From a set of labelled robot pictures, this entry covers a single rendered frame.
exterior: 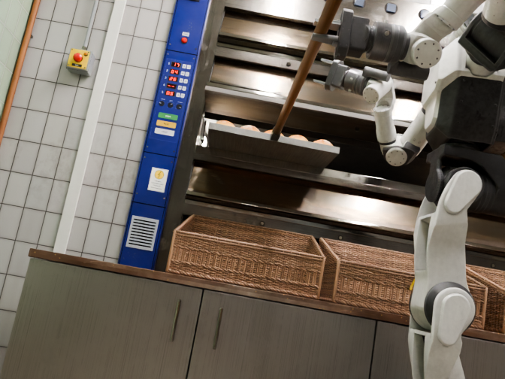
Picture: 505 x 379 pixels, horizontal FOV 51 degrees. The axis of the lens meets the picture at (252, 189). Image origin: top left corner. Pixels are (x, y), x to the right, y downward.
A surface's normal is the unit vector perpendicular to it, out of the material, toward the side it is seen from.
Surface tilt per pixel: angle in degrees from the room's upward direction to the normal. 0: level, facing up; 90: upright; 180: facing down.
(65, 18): 90
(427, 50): 125
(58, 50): 90
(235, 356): 90
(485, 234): 70
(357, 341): 90
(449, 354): 115
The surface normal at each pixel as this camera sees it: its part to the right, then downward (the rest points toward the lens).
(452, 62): -0.73, -0.33
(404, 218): 0.10, -0.50
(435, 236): 0.09, 0.26
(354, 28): 0.06, -0.18
